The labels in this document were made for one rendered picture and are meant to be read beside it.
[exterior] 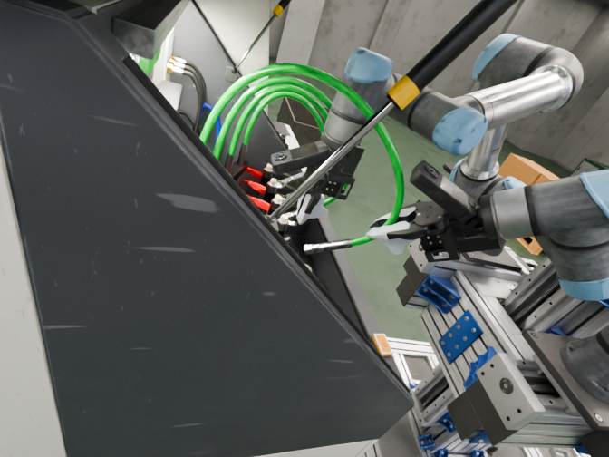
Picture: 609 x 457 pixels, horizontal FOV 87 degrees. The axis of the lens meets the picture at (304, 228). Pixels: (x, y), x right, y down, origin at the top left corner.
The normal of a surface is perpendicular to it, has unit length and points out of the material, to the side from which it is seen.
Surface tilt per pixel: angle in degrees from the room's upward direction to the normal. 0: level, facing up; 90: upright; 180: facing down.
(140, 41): 90
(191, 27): 90
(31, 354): 90
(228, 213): 90
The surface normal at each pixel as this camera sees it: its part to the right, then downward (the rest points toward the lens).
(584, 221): -0.44, 0.56
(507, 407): -0.94, -0.20
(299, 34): 0.18, 0.37
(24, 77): 0.22, 0.62
